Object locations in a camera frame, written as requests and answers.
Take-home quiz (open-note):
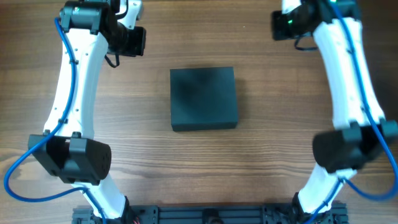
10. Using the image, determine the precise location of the dark green box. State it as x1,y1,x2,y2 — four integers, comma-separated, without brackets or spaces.
170,67,239,132

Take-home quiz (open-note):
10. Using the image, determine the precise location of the left arm white wrist camera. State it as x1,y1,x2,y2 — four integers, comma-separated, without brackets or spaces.
118,0,144,30

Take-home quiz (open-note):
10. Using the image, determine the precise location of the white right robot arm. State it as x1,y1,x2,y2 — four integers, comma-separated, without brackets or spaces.
272,0,397,223

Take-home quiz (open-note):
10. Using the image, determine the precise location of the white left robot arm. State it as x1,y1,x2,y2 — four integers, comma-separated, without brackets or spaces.
28,0,146,223

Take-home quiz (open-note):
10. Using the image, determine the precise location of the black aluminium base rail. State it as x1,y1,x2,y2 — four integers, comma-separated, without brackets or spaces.
72,203,349,224

